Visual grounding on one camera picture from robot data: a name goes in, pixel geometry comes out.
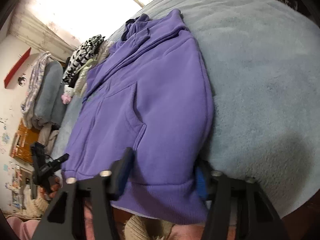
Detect black white printed folded garment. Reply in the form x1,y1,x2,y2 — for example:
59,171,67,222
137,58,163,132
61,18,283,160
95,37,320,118
62,34,105,85

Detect orange wooden cabinet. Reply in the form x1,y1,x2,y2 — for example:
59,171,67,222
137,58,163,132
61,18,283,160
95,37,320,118
10,119,40,165

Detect blue-grey fleece blanket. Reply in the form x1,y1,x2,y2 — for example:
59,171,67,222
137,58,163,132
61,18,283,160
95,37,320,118
50,0,320,225

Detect person's pink pants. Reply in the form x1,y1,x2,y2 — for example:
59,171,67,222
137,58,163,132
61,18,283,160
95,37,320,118
6,202,225,240

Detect white puffy folded jacket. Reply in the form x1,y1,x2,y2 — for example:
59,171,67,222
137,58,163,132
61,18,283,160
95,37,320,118
74,67,88,97

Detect folded grey blanket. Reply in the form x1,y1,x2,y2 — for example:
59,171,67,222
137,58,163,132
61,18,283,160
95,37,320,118
34,60,64,128

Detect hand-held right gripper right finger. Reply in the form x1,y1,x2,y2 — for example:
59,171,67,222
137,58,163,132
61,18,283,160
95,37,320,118
195,160,289,240

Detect beige cloth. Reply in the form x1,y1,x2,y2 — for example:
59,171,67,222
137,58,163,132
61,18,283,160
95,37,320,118
37,124,60,155

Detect purple floral quilt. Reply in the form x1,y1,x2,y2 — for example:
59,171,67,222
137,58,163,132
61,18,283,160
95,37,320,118
20,51,52,128

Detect grey-blue pillow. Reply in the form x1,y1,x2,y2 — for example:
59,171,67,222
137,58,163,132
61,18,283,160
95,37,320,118
50,92,69,128

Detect purple zip hoodie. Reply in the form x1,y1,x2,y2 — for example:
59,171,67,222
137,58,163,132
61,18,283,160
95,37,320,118
61,8,215,224

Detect person's left forearm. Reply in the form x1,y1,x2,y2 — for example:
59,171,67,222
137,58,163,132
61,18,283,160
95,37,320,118
5,195,49,219

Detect white floral curtain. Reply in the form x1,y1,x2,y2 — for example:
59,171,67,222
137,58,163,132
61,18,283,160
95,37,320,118
7,0,150,55

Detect person's right forearm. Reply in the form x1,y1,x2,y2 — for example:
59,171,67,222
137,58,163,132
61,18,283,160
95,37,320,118
124,215,175,240

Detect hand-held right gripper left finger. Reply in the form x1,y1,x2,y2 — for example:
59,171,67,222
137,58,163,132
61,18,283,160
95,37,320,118
32,147,134,240

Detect red wall shelf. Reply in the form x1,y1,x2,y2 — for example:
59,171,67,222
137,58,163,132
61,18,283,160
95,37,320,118
4,47,32,89

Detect light green folded garment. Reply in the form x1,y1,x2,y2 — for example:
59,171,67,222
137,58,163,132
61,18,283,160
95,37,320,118
80,40,114,72

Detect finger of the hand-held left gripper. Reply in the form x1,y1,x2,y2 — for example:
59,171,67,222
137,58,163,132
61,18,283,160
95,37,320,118
49,153,70,172

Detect person's left hand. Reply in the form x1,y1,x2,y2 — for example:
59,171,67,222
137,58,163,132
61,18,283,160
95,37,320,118
37,176,63,202

